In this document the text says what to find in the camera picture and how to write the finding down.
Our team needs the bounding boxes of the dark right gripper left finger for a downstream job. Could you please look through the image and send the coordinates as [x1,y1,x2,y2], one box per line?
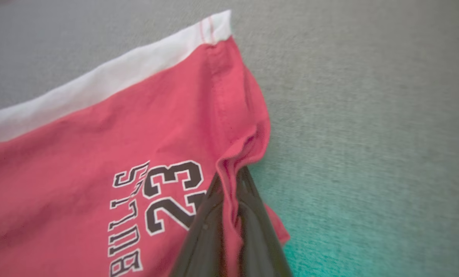
[169,172,230,277]

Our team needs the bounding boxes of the red Bulls 23 shorts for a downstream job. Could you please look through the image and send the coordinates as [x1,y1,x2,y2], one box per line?
[0,10,290,277]

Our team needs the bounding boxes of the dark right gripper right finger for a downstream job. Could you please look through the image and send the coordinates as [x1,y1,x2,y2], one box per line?
[235,165,294,277]

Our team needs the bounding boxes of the large grey sofa seat cushion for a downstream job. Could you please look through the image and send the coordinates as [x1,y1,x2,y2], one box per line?
[0,0,459,277]

